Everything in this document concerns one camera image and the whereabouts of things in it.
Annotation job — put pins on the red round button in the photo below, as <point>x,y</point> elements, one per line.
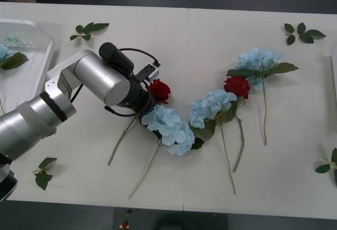
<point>125,224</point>

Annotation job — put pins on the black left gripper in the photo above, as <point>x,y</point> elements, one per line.
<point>146,101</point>

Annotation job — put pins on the pale blue flower with stem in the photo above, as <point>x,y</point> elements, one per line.
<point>14,60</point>
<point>168,124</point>
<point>255,59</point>
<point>208,106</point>

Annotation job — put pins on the dark robot torso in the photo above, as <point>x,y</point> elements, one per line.
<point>171,219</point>

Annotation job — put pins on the shallow white box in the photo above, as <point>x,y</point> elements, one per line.
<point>335,95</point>
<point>34,56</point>

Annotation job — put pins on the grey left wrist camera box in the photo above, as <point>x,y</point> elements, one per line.
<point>150,70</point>

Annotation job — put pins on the red rose with green stem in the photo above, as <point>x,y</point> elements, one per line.
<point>235,85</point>
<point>159,90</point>

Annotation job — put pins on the silver and black left arm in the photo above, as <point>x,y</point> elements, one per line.
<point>97,74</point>

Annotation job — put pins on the loose green leaf twig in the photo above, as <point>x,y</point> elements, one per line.
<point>43,180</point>
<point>88,28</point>
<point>306,38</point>
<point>322,168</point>

